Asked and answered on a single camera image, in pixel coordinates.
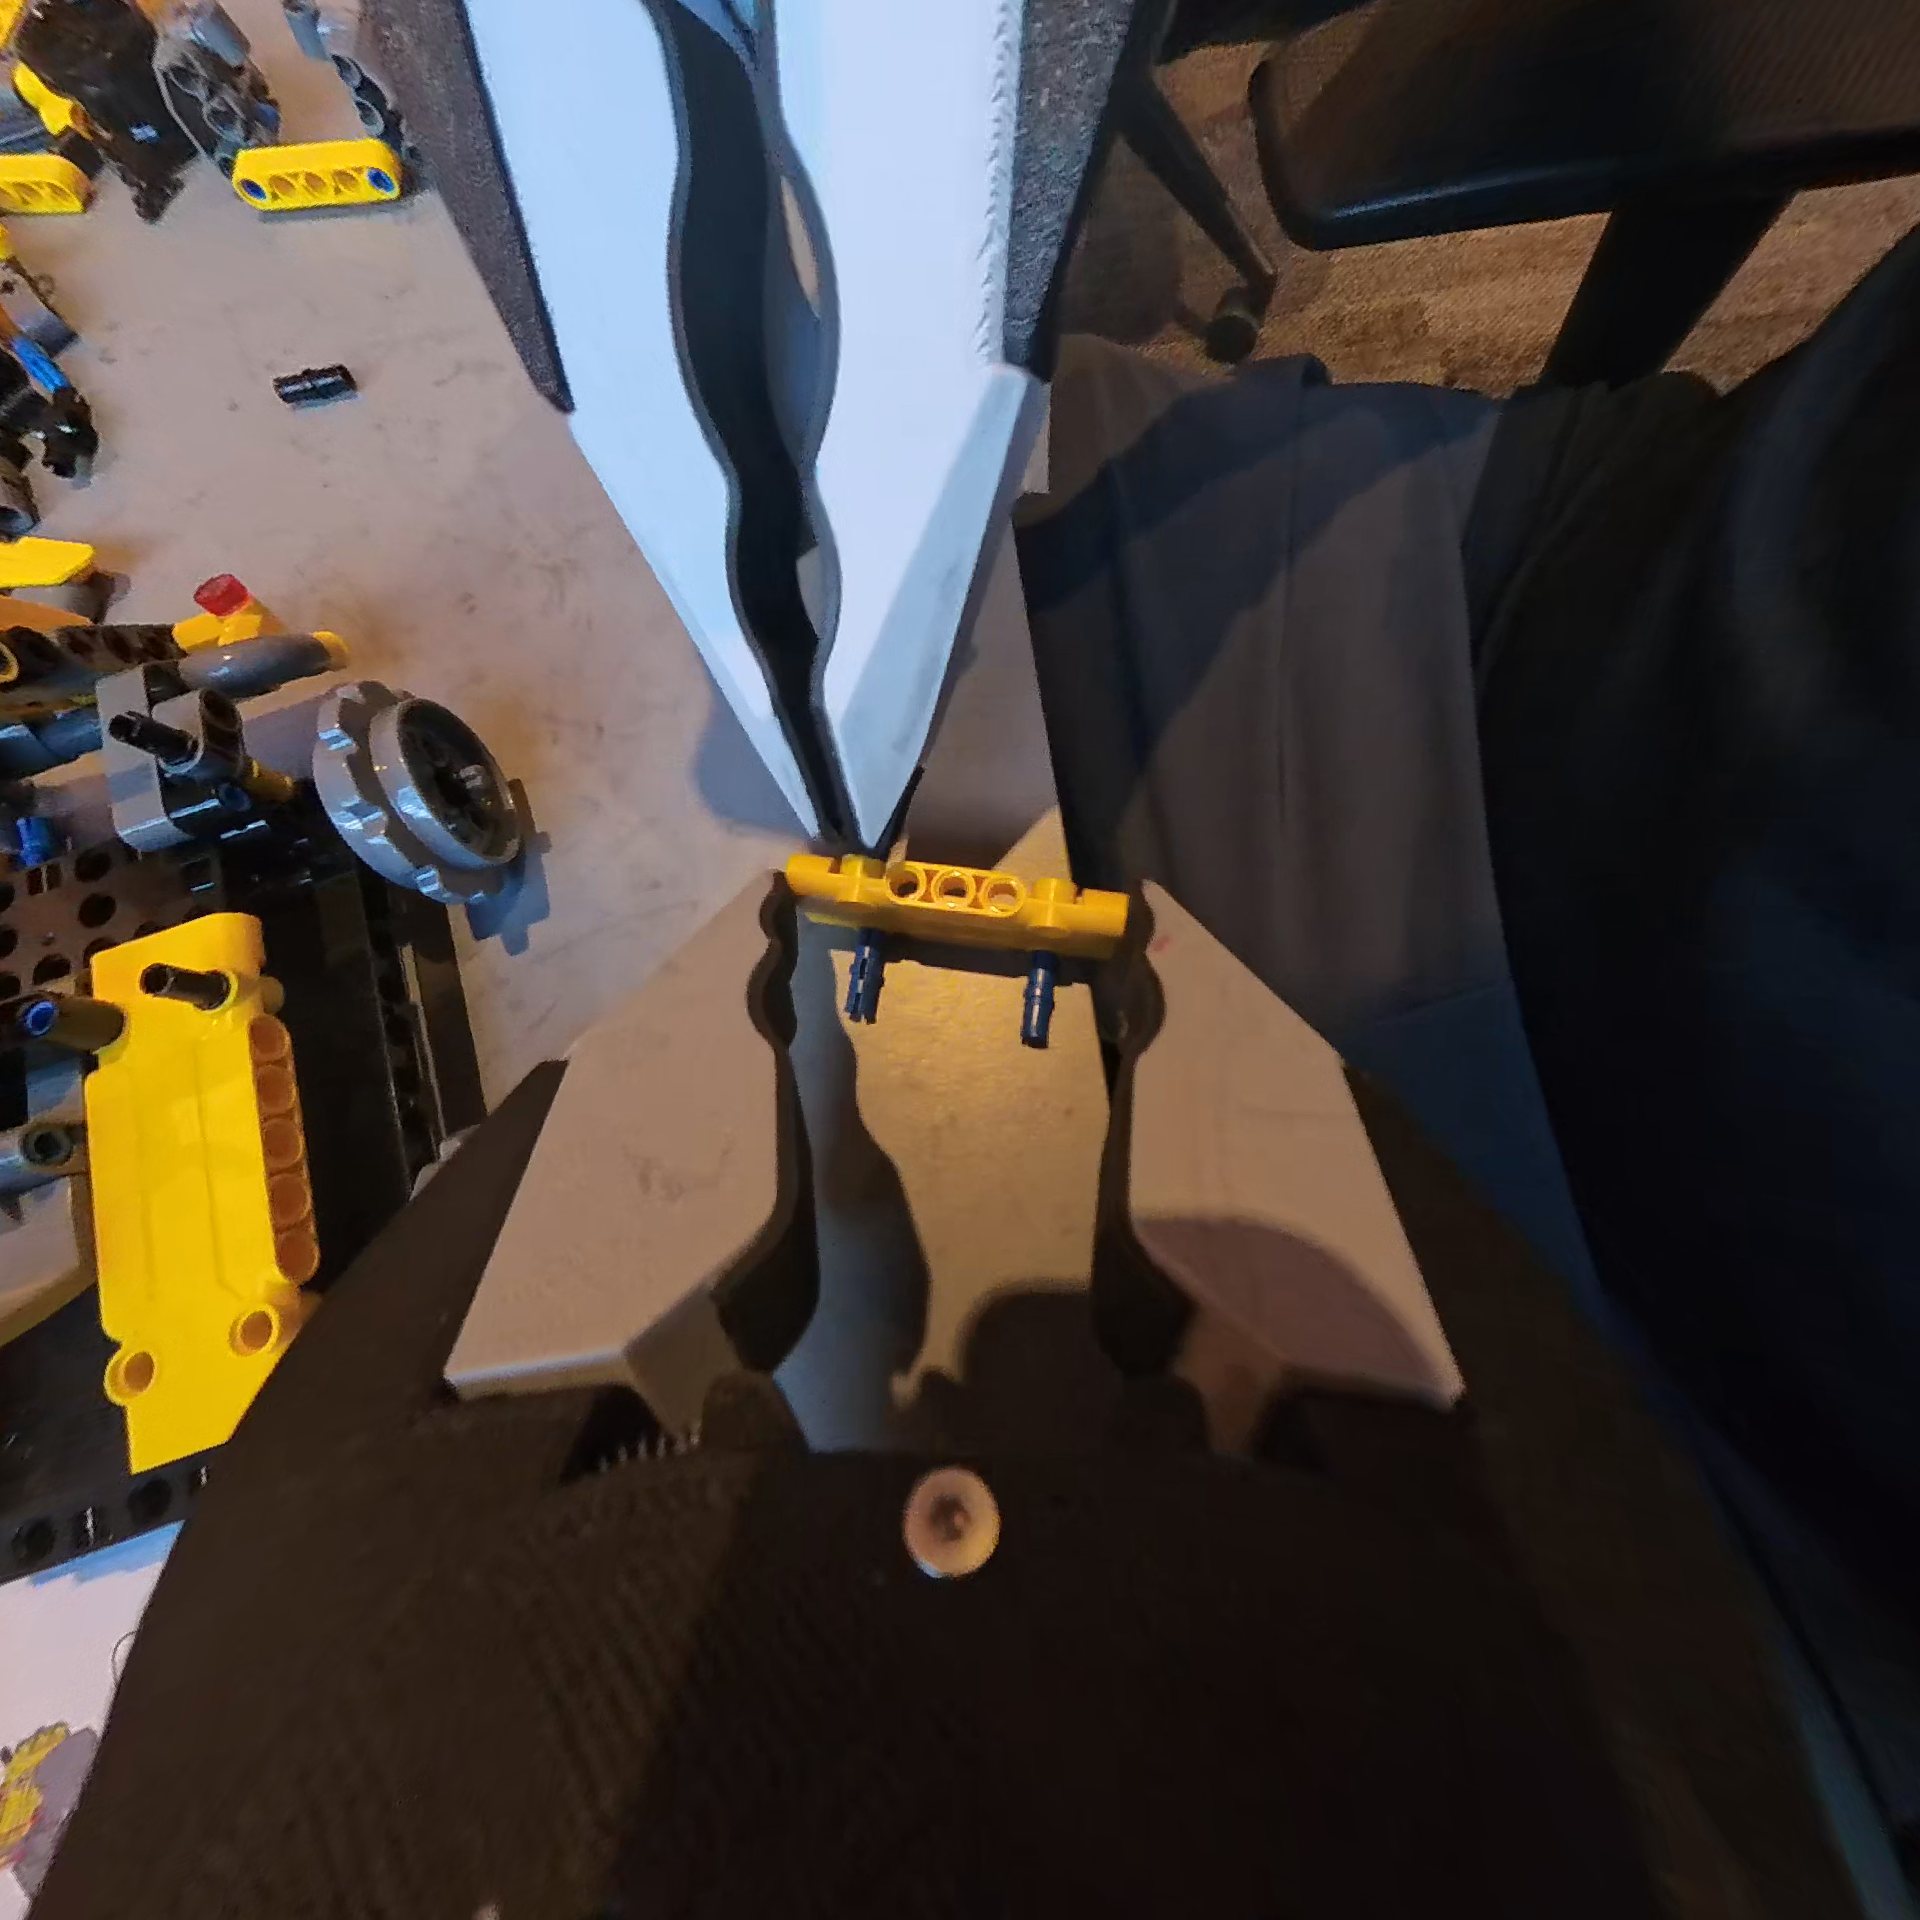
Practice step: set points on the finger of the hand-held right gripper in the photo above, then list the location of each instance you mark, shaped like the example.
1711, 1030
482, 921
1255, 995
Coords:
600, 302
919, 381

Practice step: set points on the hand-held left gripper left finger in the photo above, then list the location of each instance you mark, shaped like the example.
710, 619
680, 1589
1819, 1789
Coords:
629, 1198

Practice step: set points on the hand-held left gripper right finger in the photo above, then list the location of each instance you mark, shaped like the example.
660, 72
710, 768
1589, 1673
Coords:
1276, 1198

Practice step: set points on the black connector pin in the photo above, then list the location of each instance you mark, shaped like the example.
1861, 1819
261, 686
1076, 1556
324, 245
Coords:
314, 384

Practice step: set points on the yellow brick panel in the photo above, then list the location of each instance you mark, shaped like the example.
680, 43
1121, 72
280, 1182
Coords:
816, 888

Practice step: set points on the grey desk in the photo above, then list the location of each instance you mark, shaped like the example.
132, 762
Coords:
448, 527

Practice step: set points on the grey curved brick piece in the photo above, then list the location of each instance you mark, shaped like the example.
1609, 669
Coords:
340, 69

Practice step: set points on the yellow short beam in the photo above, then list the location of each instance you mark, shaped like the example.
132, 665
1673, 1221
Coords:
261, 176

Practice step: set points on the dark grey connector piece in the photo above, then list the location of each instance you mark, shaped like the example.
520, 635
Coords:
211, 72

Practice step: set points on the pile of loose toy bricks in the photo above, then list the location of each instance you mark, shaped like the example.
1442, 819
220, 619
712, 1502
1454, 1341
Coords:
74, 60

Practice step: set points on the yellow brick toy vehicle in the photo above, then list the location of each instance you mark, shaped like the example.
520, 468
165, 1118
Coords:
179, 1175

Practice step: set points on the person's leg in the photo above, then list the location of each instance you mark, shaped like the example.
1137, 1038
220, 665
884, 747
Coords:
1276, 677

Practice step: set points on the person's dark jacket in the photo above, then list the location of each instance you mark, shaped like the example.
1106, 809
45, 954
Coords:
1724, 752

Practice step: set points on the instruction booklet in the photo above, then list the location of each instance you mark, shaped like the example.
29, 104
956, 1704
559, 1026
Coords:
59, 1647

